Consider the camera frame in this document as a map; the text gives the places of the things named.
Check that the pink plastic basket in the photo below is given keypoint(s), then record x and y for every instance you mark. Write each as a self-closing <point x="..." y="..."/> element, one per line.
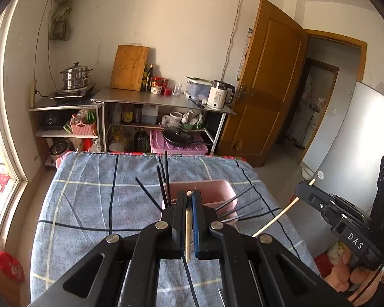
<point x="78" y="127"/>

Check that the white plastic jug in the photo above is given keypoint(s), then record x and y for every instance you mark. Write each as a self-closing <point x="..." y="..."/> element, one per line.
<point x="149" y="114"/>

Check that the blue checked tablecloth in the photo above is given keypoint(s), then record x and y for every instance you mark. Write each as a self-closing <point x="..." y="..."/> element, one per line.
<point x="93" y="195"/>

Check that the black frying pan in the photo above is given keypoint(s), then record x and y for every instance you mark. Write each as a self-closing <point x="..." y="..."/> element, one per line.
<point x="180" y="137"/>

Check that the brown wooden door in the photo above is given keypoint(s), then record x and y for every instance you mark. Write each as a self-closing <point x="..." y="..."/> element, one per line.
<point x="267" y="85"/>

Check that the clear drinking glass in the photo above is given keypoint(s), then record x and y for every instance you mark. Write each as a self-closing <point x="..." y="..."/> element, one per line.
<point x="177" y="89"/>

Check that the person's right hand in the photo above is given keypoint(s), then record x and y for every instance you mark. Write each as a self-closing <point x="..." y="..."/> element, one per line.
<point x="342" y="276"/>

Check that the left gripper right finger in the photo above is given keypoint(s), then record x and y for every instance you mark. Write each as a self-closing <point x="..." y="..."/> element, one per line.
<point x="257" y="271"/>

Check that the white refrigerator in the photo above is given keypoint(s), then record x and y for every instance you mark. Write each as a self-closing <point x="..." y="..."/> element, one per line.
<point x="351" y="167"/>

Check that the red lidded jar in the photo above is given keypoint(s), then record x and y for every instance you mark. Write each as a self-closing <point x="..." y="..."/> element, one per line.
<point x="156" y="85"/>

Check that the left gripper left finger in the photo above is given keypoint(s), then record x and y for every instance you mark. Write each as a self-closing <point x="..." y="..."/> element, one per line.
<point x="121" y="271"/>

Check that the metal kitchen shelf table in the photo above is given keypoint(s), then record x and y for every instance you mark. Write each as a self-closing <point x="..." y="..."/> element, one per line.
<point x="213" y="119"/>

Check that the low metal side shelf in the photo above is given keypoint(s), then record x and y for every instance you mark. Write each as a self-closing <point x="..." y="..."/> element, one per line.
<point x="51" y="123"/>

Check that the yellow cooking oil bottle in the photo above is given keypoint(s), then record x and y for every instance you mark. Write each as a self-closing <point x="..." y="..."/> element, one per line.
<point x="120" y="140"/>

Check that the induction cooker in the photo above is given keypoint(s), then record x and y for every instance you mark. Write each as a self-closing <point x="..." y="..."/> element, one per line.
<point x="73" y="94"/>

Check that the wooden cutting board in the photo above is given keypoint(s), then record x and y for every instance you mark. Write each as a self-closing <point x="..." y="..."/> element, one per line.
<point x="128" y="69"/>

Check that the clear plastic food container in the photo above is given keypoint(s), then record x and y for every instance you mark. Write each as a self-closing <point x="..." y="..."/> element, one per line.
<point x="198" y="88"/>

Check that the black chopstick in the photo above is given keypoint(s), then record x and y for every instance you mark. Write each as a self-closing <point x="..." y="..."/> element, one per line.
<point x="238" y="217"/>
<point x="149" y="195"/>
<point x="240" y="207"/>
<point x="168" y="195"/>
<point x="225" y="203"/>
<point x="161" y="183"/>

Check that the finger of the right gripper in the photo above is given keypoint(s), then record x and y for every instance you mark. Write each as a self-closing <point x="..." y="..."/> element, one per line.
<point x="350" y="209"/>
<point x="327" y="205"/>

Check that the pink storage bin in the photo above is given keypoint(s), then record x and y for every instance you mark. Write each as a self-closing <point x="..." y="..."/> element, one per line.
<point x="159" y="145"/>

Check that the dark sauce bottle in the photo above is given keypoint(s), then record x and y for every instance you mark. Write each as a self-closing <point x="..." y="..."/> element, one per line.
<point x="149" y="77"/>

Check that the hanging grey green cloth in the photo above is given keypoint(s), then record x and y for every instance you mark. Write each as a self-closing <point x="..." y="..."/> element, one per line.
<point x="60" y="27"/>

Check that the stainless steel steamer pot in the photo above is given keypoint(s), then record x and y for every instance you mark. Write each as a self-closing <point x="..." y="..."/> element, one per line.
<point x="75" y="77"/>

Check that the white electric kettle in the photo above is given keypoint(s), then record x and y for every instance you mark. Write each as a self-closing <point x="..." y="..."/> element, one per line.
<point x="220" y="94"/>

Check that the pink utensil holder box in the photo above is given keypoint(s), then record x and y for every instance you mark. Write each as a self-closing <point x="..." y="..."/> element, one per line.
<point x="213" y="193"/>

